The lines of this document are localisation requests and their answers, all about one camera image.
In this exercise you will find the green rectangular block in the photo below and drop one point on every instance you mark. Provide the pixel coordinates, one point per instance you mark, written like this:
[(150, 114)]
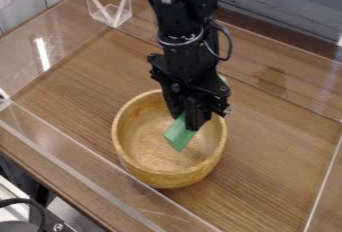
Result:
[(178, 134)]

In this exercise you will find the clear acrylic corner bracket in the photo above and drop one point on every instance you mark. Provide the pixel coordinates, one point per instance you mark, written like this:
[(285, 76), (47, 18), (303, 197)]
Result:
[(110, 14)]

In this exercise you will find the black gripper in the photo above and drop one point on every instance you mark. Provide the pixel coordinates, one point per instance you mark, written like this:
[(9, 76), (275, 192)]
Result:
[(184, 68)]

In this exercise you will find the light wooden bowl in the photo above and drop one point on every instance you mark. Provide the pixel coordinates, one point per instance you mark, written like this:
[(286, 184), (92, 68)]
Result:
[(144, 150)]

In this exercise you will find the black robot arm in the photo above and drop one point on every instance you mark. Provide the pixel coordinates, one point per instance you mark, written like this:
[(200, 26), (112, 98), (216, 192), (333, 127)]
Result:
[(180, 18)]

